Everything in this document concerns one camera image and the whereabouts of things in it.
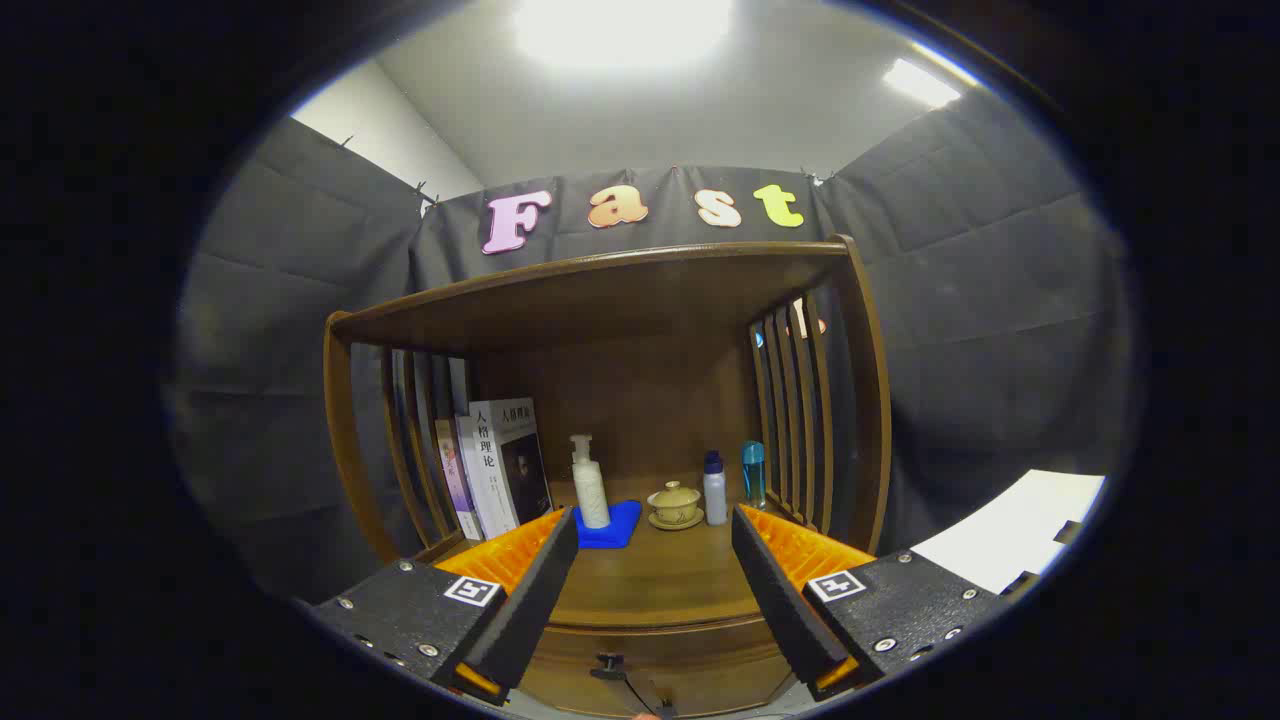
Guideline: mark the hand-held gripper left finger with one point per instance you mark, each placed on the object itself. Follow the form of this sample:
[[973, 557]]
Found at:
[[535, 600]]

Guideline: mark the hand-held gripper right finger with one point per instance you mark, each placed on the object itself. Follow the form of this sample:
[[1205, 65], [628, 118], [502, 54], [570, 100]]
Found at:
[[790, 610]]

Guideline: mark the black drawer knob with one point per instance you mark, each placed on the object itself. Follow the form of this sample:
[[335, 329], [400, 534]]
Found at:
[[607, 666]]

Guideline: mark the brown wooden drawer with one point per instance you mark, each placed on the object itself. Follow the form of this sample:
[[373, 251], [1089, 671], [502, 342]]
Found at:
[[700, 660]]

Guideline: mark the wooden countertop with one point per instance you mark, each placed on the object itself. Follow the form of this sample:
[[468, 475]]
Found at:
[[660, 580]]

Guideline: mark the grey filing cabinet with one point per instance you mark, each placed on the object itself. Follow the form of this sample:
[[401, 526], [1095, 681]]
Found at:
[[1000, 530]]

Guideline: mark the brown wooden cabinet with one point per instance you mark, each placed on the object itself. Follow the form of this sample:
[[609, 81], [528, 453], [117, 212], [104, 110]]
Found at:
[[640, 300]]

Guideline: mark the blue cloth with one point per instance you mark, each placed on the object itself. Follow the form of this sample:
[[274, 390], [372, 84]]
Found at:
[[620, 525]]

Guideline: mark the white pump bottle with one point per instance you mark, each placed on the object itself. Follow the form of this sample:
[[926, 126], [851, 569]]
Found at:
[[592, 500]]

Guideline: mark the thick white book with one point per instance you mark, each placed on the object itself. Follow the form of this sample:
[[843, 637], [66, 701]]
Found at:
[[500, 470]]

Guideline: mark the white bottle with blue cap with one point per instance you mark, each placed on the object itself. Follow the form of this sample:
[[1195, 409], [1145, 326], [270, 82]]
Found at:
[[715, 495]]

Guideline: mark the teal bottle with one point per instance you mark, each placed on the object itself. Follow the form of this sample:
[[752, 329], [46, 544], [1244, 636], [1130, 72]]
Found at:
[[753, 475]]

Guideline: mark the yellow lidded teacup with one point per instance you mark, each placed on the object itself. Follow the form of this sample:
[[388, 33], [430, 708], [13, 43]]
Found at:
[[676, 505]]

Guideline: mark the thin white book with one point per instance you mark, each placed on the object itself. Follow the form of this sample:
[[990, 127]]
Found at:
[[468, 460]]

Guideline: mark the purple book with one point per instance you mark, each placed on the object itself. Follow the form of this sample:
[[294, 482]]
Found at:
[[450, 470]]

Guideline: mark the long ceiling light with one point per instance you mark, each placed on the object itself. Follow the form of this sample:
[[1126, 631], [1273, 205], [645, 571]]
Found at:
[[920, 82]]

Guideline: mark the round ceiling light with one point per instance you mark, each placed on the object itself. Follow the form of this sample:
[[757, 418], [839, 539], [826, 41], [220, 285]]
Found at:
[[620, 30]]

